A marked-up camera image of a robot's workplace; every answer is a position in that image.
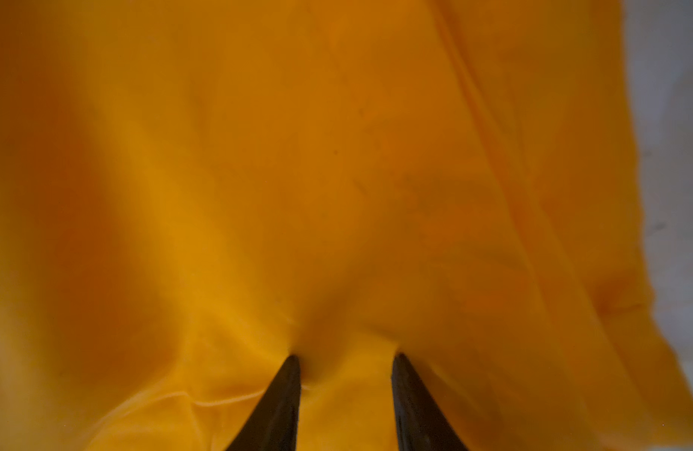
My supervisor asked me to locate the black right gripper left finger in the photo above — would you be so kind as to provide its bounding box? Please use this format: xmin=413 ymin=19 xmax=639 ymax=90
xmin=225 ymin=355 xmax=301 ymax=451

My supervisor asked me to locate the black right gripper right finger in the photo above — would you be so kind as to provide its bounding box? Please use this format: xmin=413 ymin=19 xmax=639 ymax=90
xmin=391 ymin=353 xmax=468 ymax=451

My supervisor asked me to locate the orange garment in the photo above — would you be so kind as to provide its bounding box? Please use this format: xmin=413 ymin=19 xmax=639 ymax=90
xmin=0 ymin=1 xmax=693 ymax=450

